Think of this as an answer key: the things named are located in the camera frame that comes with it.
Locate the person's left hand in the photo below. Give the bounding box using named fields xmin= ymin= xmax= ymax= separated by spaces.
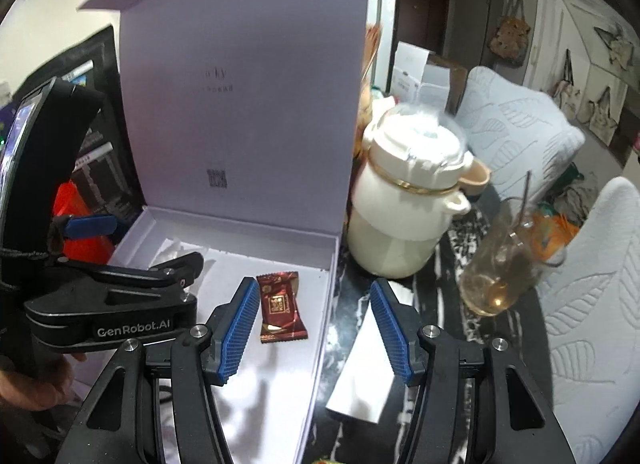
xmin=0 ymin=351 xmax=77 ymax=413

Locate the cream ceramic pot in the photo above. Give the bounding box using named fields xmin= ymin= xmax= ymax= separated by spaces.
xmin=346 ymin=103 xmax=493 ymax=279

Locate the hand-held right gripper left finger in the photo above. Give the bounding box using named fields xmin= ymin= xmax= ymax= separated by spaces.
xmin=57 ymin=275 xmax=262 ymax=464

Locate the leaf pattern chair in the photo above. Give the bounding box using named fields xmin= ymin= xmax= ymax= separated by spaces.
xmin=452 ymin=66 xmax=586 ymax=200
xmin=537 ymin=177 xmax=640 ymax=464

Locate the dark brown door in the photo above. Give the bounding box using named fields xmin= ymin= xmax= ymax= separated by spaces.
xmin=395 ymin=0 xmax=451 ymax=56

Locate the white carton box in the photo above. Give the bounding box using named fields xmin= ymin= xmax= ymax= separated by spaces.
xmin=390 ymin=42 xmax=437 ymax=106

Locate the clear glass cup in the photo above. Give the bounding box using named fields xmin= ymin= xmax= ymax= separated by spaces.
xmin=459 ymin=194 xmax=568 ymax=319

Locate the brown cardboard box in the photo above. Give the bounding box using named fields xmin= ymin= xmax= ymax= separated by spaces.
xmin=425 ymin=54 xmax=472 ymax=115

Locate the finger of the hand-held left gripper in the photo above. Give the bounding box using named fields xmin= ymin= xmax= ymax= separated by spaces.
xmin=62 ymin=251 xmax=206 ymax=296
xmin=49 ymin=213 xmax=132 ymax=251

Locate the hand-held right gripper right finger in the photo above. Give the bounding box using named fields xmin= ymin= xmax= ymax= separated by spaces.
xmin=369 ymin=278 xmax=581 ymax=464

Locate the lavender gift box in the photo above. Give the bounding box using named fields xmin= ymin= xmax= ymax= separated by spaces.
xmin=77 ymin=0 xmax=372 ymax=464

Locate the dark red candy packet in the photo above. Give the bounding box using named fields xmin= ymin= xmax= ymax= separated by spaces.
xmin=256 ymin=271 xmax=309 ymax=344

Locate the metal spoon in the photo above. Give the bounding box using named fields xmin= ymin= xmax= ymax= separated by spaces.
xmin=515 ymin=170 xmax=535 ymax=235

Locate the hanging brown bag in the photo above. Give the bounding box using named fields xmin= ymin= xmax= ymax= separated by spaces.
xmin=487 ymin=14 xmax=531 ymax=66

